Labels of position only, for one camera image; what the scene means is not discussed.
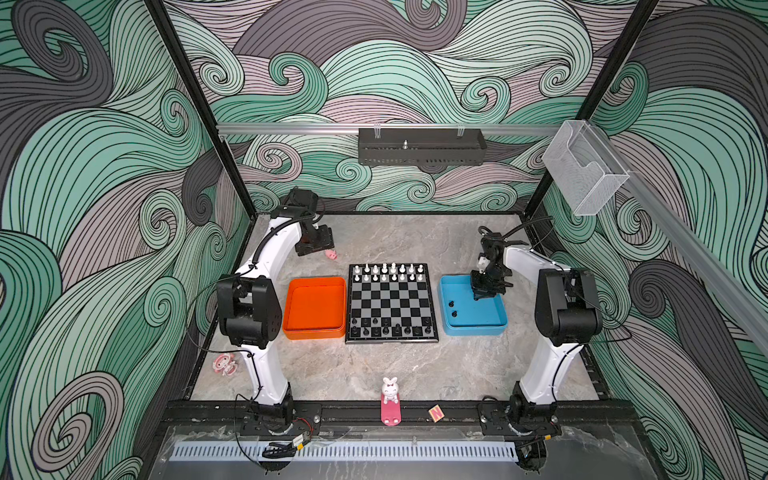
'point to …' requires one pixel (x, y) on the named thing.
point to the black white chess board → (390, 303)
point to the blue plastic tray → (464, 315)
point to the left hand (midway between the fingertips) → (323, 242)
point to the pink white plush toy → (225, 363)
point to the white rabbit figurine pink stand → (390, 404)
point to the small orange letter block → (436, 412)
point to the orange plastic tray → (315, 308)
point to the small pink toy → (331, 254)
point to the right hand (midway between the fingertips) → (478, 293)
